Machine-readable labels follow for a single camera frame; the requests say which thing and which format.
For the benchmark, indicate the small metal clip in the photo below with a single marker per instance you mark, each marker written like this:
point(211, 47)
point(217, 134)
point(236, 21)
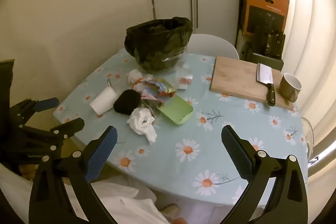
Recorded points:
point(109, 82)

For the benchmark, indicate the orange cardboard box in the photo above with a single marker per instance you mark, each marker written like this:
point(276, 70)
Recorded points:
point(265, 3)

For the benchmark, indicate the black knife block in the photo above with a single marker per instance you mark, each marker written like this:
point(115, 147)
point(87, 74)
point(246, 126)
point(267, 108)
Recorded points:
point(267, 41)

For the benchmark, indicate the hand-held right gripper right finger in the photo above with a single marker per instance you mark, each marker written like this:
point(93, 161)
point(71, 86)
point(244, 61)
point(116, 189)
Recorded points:
point(236, 155)

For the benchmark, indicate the white paper cup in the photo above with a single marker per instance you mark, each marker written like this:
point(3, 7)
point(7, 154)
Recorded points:
point(103, 100)

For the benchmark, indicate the clear plastic chair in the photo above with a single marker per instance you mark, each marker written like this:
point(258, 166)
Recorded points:
point(309, 134)

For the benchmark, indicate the wooden cutting board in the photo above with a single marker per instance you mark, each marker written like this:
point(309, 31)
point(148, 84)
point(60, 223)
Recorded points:
point(236, 77)

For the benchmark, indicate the daisy print tablecloth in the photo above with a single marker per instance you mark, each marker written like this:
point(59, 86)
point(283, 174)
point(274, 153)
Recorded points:
point(210, 134)

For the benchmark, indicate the white sock with orange trim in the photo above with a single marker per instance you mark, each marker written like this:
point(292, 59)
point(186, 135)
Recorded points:
point(134, 75)

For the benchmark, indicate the white tissue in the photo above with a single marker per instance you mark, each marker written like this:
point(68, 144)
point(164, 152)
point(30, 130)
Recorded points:
point(143, 121)

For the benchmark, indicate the green plastic tray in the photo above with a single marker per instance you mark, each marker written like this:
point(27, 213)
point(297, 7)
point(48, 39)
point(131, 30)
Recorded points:
point(178, 108)

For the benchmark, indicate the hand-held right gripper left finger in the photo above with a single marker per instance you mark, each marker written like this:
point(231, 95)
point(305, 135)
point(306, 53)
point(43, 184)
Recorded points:
point(102, 153)

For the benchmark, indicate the trash bin with black bag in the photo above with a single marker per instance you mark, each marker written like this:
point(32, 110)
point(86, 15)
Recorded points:
point(157, 40)

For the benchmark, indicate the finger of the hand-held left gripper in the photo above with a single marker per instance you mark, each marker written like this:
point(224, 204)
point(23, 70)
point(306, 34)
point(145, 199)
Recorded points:
point(69, 126)
point(46, 104)

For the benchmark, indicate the white chair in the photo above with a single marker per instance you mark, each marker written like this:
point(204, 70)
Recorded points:
point(212, 44)

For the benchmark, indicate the pale curtain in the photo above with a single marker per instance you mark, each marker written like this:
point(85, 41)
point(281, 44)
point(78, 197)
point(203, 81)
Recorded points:
point(309, 29)

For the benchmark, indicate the dark foil wrapper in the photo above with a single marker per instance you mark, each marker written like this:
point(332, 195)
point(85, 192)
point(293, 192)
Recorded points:
point(153, 106)

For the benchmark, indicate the black sock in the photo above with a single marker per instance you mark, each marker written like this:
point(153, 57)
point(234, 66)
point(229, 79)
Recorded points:
point(127, 103)

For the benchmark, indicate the white plastic bag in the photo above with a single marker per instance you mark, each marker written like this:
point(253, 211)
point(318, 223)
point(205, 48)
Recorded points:
point(123, 203)

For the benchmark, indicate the beige mug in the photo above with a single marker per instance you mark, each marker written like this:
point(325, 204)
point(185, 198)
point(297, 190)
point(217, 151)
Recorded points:
point(287, 87)

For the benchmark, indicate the colourful snack wrapper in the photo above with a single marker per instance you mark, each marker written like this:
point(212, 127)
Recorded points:
point(157, 87)

